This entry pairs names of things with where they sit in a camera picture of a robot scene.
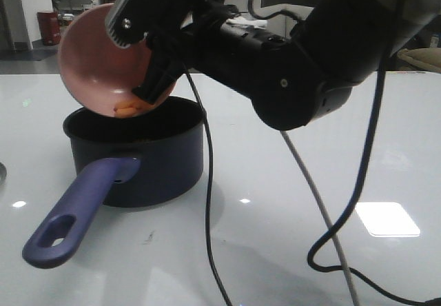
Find thin black cable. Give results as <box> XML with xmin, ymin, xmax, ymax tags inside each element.
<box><xmin>185</xmin><ymin>68</ymin><xmax>235</xmax><ymax>306</ymax></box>

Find red bin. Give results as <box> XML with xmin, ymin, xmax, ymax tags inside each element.
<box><xmin>37</xmin><ymin>11</ymin><xmax>61</xmax><ymax>45</ymax></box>

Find dark blue saucepan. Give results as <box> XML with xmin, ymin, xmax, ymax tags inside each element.
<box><xmin>22</xmin><ymin>96</ymin><xmax>203</xmax><ymax>269</ymax></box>

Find white cable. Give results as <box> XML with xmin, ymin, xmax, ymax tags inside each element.
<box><xmin>279</xmin><ymin>130</ymin><xmax>362</xmax><ymax>306</ymax></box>

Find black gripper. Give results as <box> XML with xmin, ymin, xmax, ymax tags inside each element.
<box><xmin>105</xmin><ymin>0</ymin><xmax>240</xmax><ymax>105</ymax></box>

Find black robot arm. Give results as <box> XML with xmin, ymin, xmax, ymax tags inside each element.
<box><xmin>105</xmin><ymin>0</ymin><xmax>440</xmax><ymax>130</ymax></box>

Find glass lid with blue knob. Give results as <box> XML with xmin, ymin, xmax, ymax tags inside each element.
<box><xmin>0</xmin><ymin>163</ymin><xmax>7</xmax><ymax>185</ymax></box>

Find thick dark cable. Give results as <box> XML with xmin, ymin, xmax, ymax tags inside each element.
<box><xmin>306</xmin><ymin>54</ymin><xmax>441</xmax><ymax>306</ymax></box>

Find orange ham pieces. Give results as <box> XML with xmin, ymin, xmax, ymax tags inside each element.
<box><xmin>114</xmin><ymin>100</ymin><xmax>155</xmax><ymax>119</ymax></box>

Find pink bowl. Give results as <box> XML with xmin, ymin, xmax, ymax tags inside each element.
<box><xmin>58</xmin><ymin>3</ymin><xmax>175</xmax><ymax>118</ymax></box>

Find tan cushion seat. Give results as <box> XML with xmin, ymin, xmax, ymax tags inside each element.
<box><xmin>397</xmin><ymin>48</ymin><xmax>441</xmax><ymax>73</ymax></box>

